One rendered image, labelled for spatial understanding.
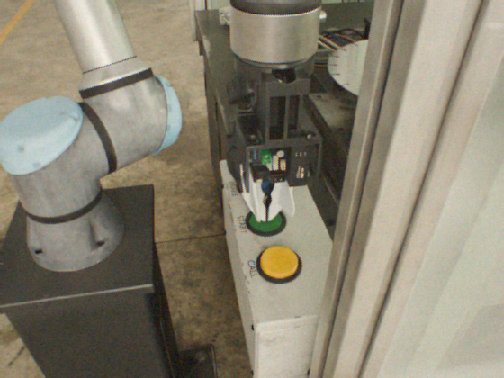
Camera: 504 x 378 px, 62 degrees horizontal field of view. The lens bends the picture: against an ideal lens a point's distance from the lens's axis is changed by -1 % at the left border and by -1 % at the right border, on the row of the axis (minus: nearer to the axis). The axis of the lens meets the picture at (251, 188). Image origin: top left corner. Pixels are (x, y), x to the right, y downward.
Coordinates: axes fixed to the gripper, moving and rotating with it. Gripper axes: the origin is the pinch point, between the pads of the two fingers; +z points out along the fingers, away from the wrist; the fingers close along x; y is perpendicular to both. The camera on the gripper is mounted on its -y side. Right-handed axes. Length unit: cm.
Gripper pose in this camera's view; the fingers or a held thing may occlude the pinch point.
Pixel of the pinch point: (265, 207)
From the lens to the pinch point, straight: 51.2
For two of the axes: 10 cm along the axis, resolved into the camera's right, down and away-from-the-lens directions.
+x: 9.8, -1.2, 1.4
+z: 0.0, 7.8, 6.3
